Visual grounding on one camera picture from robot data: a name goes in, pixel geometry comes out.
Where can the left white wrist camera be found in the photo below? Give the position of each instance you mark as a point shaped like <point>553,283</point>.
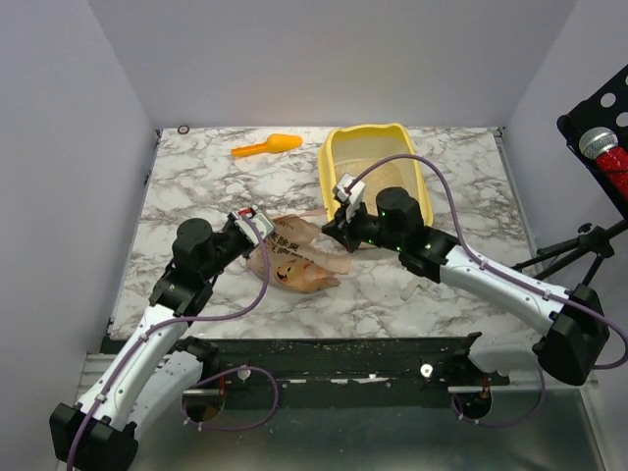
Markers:
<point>255,226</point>

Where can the pink cat litter bag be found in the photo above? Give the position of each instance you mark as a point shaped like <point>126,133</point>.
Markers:
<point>295,263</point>

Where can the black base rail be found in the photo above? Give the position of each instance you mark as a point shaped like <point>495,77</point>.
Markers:
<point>335,373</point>

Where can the orange plastic scoop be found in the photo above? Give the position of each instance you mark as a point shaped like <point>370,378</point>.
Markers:
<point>275,143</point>

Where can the yellow litter box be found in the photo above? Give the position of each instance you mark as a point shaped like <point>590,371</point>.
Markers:
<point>353,150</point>

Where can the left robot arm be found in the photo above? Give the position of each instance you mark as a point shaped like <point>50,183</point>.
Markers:
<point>103,429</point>

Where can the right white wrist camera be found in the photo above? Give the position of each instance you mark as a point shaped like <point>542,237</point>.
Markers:
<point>349,193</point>

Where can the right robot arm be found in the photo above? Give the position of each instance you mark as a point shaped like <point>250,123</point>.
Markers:
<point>568,332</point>

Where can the black music stand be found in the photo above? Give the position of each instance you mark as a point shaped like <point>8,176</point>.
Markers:
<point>557,193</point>

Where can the red silver microphone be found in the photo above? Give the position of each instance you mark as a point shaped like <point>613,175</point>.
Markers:
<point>601,146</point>

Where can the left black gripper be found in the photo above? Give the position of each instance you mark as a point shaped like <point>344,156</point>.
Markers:
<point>232,225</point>

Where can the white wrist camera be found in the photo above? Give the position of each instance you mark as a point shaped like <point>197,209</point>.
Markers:
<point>255,226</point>
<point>349,193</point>

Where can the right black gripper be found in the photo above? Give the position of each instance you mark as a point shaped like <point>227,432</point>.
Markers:
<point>346,230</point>

